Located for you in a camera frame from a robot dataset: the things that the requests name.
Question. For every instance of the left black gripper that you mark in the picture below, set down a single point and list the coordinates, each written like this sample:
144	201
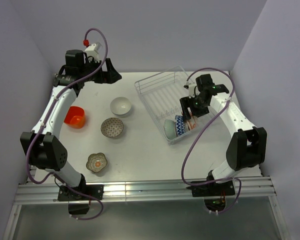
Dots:
111	76

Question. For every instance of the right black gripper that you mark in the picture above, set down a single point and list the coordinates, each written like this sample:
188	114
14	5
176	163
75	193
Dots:
186	102

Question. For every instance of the orange geometric blue bowl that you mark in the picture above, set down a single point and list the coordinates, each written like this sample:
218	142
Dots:
179	125

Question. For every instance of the orange floral ceramic bowl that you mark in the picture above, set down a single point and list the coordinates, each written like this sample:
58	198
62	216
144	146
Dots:
191	123

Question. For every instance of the grey-green ceramic bowl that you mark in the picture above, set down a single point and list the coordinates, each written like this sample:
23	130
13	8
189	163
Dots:
169	129

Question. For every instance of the brown patterned ceramic bowl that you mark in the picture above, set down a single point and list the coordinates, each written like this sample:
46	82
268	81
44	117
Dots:
112	127

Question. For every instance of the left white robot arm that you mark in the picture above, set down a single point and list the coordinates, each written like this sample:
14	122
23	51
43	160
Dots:
41	146

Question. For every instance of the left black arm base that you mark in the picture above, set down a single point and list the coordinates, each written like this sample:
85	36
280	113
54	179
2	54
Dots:
80	198

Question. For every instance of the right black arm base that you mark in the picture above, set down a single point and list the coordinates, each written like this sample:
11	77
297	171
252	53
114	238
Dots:
219	192

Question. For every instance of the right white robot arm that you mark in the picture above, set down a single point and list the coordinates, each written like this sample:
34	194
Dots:
247	147

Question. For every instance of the white ceramic bowl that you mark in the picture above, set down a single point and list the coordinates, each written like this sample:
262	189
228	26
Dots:
120	106

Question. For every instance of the orange plastic cup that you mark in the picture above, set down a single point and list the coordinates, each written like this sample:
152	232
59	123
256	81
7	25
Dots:
75	117

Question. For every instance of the green flower-shaped bowl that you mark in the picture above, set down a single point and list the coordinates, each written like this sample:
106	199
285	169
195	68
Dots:
96	162

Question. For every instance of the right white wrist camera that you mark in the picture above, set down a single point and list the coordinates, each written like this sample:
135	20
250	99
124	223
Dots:
192	89

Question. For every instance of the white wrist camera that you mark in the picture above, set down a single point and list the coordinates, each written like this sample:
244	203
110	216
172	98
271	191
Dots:
91	51
192	89

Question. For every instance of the white wire dish rack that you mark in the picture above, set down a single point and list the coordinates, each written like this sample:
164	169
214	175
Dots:
160	93

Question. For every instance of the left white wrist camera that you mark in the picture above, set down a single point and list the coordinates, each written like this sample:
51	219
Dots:
91	51

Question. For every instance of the aluminium frame rail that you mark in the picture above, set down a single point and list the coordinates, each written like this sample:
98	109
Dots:
144	196

